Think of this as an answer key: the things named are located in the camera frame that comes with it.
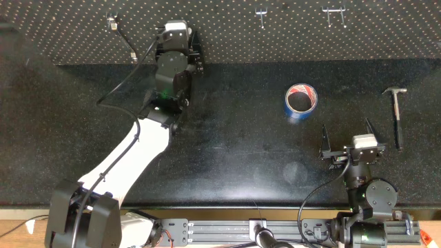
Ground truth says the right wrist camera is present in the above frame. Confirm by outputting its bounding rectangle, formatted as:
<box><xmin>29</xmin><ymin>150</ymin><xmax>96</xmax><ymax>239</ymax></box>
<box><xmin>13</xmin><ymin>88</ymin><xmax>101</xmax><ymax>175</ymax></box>
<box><xmin>351</xmin><ymin>134</ymin><xmax>379</xmax><ymax>150</ymax></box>

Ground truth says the roll of blue tape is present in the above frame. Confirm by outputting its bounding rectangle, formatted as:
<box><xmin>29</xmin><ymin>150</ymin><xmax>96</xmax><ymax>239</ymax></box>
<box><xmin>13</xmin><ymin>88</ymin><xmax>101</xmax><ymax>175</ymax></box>
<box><xmin>284</xmin><ymin>83</ymin><xmax>319</xmax><ymax>121</ymax></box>

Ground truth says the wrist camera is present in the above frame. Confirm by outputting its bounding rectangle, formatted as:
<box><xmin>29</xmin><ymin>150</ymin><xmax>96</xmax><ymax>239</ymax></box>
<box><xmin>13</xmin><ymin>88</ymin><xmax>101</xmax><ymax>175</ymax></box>
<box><xmin>351</xmin><ymin>134</ymin><xmax>379</xmax><ymax>150</ymax></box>
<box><xmin>164</xmin><ymin>19</ymin><xmax>192</xmax><ymax>37</ymax></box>

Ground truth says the thin black cable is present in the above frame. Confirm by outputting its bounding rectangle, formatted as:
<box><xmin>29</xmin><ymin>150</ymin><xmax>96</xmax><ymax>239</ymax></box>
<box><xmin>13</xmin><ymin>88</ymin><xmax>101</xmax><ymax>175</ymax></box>
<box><xmin>0</xmin><ymin>214</ymin><xmax>50</xmax><ymax>239</ymax></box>

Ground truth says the hammer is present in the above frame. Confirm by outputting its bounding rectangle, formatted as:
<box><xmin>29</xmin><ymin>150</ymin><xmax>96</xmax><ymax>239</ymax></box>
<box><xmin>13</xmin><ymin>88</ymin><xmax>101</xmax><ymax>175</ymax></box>
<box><xmin>381</xmin><ymin>86</ymin><xmax>408</xmax><ymax>152</ymax></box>

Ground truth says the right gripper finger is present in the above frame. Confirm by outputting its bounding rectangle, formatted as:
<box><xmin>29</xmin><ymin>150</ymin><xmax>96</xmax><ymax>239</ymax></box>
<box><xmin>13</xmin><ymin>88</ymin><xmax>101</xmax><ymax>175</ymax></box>
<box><xmin>365</xmin><ymin>117</ymin><xmax>383</xmax><ymax>145</ymax></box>
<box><xmin>319</xmin><ymin>124</ymin><xmax>332</xmax><ymax>159</ymax></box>

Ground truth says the black pegboard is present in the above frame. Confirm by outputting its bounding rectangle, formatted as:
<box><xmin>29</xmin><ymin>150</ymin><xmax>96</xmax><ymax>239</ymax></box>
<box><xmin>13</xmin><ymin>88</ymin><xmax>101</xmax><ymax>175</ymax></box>
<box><xmin>0</xmin><ymin>0</ymin><xmax>441</xmax><ymax>66</ymax></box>

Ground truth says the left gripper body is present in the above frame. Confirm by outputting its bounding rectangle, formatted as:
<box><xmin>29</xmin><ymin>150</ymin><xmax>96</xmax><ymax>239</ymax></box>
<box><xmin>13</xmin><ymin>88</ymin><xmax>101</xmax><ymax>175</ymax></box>
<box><xmin>188</xmin><ymin>51</ymin><xmax>205</xmax><ymax>74</ymax></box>

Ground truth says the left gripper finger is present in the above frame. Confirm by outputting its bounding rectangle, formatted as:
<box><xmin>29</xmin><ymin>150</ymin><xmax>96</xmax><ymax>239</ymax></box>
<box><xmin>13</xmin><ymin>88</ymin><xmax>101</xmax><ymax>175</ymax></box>
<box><xmin>190</xmin><ymin>30</ymin><xmax>203</xmax><ymax>54</ymax></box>

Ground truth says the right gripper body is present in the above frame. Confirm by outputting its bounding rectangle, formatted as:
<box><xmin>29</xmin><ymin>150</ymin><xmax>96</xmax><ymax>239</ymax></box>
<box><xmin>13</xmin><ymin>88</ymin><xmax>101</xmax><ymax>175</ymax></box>
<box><xmin>319</xmin><ymin>144</ymin><xmax>387</xmax><ymax>170</ymax></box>

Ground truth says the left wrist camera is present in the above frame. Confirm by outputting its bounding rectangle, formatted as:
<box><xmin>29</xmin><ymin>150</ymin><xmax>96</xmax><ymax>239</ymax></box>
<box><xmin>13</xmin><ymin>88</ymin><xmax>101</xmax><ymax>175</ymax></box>
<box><xmin>164</xmin><ymin>19</ymin><xmax>192</xmax><ymax>37</ymax></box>

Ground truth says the mounting rail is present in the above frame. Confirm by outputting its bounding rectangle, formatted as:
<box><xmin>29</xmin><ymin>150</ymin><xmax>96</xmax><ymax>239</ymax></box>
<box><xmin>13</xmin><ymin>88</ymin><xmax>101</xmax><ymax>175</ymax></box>
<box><xmin>151</xmin><ymin>209</ymin><xmax>422</xmax><ymax>248</ymax></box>

